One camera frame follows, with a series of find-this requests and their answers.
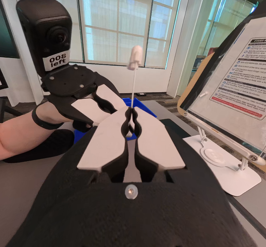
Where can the small black floor box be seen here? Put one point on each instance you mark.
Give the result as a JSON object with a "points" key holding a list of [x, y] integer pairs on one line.
{"points": [[141, 94]]}

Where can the black flat panel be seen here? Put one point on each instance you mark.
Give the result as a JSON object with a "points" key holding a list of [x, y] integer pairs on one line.
{"points": [[176, 126]]}

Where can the white stand base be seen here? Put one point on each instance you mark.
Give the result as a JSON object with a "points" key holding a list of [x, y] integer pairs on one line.
{"points": [[234, 180]]}

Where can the black wristband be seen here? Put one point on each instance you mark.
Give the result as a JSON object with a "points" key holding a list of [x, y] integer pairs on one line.
{"points": [[44, 125]]}

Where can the blue plastic bin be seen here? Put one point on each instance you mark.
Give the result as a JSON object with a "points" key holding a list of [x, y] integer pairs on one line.
{"points": [[143, 105]]}

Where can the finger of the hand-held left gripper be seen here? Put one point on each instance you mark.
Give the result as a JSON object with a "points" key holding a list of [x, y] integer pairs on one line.
{"points": [[110, 94], [87, 105]]}

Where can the white plug adapter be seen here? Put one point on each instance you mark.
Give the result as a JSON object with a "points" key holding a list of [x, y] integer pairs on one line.
{"points": [[136, 55]]}

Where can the tan-backed display board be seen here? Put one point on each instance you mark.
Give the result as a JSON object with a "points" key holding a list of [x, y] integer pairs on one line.
{"points": [[234, 84]]}

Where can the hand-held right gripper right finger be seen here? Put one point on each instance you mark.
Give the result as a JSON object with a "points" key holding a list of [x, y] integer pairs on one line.
{"points": [[160, 147]]}

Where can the person's left hand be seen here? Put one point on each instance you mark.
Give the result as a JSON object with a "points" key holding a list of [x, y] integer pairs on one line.
{"points": [[52, 115]]}

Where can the large black screen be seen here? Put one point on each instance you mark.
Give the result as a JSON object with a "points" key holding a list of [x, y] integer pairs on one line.
{"points": [[7, 38]]}

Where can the large gridded window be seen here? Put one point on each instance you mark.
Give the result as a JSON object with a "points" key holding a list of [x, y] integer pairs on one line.
{"points": [[124, 22]]}

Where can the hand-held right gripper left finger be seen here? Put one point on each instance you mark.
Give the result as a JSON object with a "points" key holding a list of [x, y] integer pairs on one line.
{"points": [[104, 147]]}

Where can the person's left forearm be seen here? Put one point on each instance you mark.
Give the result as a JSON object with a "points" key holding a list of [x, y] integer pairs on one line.
{"points": [[18, 138]]}

